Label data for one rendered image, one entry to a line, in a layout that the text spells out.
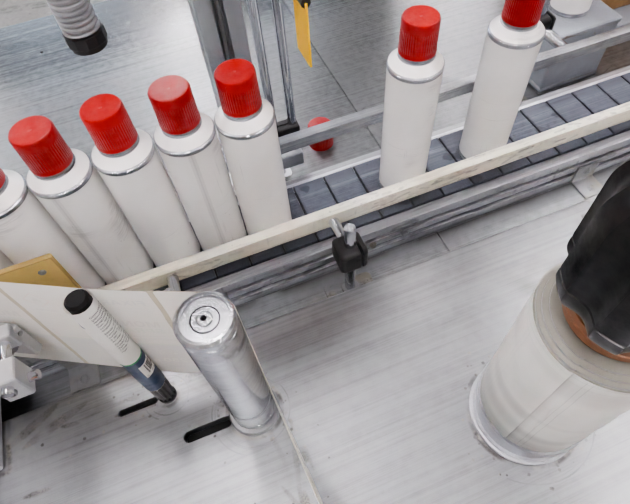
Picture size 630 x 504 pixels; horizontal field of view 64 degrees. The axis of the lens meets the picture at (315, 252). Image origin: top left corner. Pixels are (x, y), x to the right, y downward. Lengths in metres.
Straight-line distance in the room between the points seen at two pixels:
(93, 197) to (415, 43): 0.30
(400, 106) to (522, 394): 0.27
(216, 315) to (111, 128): 0.18
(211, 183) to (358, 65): 0.44
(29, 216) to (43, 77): 0.53
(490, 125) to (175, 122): 0.33
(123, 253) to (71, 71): 0.50
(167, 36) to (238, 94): 0.56
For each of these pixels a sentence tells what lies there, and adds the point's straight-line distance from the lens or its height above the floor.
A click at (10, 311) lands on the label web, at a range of 0.43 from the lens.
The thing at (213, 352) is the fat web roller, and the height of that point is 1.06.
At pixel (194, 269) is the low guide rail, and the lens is 0.52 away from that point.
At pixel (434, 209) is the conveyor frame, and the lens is 0.58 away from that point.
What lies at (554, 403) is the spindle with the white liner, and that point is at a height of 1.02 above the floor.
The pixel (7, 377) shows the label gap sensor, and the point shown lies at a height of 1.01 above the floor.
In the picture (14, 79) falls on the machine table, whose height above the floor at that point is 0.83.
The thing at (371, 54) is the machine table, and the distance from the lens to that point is 0.86.
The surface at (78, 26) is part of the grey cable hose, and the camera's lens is 0.49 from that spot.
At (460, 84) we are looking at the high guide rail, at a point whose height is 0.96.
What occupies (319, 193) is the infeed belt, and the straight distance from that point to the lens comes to 0.59.
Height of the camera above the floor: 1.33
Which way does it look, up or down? 57 degrees down
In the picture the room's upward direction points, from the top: 6 degrees counter-clockwise
